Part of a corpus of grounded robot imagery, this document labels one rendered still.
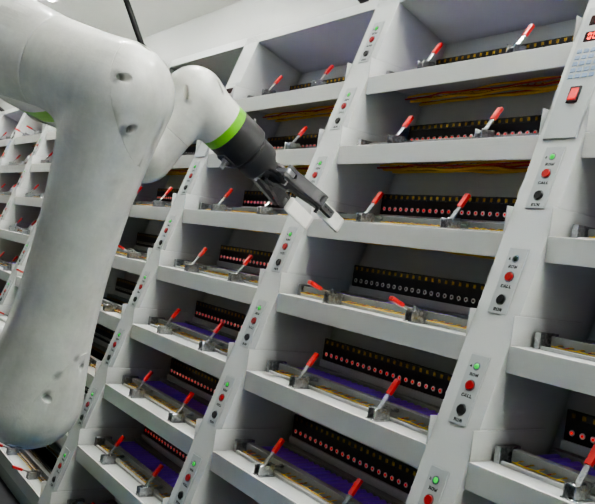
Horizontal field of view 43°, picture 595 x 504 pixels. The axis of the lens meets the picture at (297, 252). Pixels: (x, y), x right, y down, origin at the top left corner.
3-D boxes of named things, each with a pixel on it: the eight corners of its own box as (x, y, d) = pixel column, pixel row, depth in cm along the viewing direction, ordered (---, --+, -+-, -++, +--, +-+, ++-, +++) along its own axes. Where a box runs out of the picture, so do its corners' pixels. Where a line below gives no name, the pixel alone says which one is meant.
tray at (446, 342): (462, 361, 132) (470, 307, 132) (275, 311, 182) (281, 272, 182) (534, 364, 143) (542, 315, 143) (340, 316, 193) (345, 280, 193)
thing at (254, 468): (381, 585, 125) (392, 503, 125) (209, 469, 175) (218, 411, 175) (464, 570, 137) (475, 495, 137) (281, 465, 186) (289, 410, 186)
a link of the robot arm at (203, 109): (201, 55, 124) (185, 48, 134) (150, 111, 124) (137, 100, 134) (257, 112, 131) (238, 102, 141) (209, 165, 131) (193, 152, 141)
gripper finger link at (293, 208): (284, 208, 150) (282, 208, 151) (306, 229, 154) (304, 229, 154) (292, 197, 151) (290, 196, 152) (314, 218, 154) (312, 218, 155)
